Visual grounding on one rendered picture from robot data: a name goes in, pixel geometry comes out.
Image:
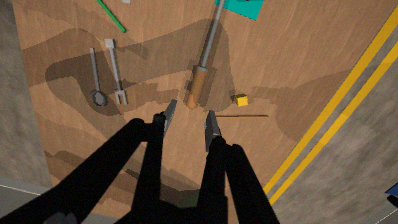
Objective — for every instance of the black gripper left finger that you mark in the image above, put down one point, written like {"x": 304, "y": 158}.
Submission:
{"x": 72, "y": 200}

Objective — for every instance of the teal square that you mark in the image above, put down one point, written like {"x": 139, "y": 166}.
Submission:
{"x": 248, "y": 8}

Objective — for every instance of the grey metal spoon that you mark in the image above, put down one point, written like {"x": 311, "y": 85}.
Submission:
{"x": 97, "y": 96}

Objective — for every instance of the dark green thin rod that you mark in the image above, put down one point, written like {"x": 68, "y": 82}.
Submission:
{"x": 111, "y": 15}

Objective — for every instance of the yellow cube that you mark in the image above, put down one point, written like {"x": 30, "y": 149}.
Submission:
{"x": 241, "y": 100}

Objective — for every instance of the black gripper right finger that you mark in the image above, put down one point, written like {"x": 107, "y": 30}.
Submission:
{"x": 251, "y": 203}

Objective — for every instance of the grey combination wrench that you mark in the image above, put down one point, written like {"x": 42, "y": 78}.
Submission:
{"x": 110, "y": 43}

